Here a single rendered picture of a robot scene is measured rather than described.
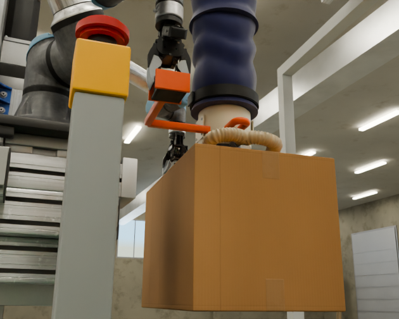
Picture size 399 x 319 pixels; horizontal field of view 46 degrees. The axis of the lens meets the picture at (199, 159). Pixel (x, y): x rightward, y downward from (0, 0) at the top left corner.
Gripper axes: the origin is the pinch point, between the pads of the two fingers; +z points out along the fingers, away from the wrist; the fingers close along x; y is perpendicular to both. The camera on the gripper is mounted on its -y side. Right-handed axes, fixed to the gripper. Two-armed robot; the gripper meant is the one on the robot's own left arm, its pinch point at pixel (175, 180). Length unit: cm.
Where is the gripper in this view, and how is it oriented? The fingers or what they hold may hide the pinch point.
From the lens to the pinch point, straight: 207.9
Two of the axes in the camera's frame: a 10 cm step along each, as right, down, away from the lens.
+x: 9.5, 0.9, 2.9
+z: -0.1, 9.6, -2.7
